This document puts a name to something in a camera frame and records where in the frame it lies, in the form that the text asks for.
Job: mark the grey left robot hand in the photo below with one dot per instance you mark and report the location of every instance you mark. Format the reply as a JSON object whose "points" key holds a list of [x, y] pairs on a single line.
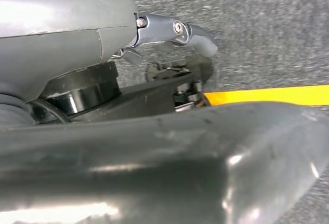
{"points": [[154, 168]]}

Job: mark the black robot leg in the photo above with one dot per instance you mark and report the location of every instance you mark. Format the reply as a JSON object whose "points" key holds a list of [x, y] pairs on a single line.
{"points": [[128, 100]]}

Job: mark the yellow floor tape outline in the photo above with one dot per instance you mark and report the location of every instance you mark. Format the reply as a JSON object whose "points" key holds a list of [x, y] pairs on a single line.
{"points": [[256, 95]]}

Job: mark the left robot arm sleeve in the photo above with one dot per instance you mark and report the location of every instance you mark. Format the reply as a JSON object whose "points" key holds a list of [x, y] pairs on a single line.
{"points": [[13, 113]]}

